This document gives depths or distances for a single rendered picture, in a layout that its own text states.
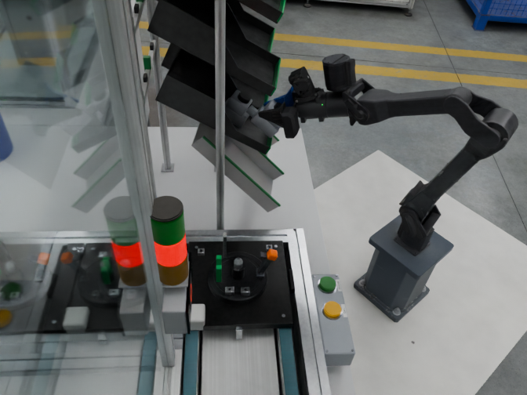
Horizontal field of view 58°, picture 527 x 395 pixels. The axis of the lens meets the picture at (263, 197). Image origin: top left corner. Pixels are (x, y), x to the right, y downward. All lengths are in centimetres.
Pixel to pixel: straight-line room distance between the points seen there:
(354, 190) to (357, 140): 168
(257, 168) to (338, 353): 54
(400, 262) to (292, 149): 70
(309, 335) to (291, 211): 47
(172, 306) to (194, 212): 68
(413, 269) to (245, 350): 42
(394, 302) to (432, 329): 12
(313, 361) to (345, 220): 53
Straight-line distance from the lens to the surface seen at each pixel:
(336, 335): 110
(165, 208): 68
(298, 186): 153
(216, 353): 110
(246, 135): 113
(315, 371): 106
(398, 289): 120
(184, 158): 162
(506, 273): 151
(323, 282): 116
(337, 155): 306
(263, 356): 110
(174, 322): 81
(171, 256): 72
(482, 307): 140
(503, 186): 326
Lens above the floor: 190
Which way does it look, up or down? 45 degrees down
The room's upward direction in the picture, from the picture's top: 5 degrees clockwise
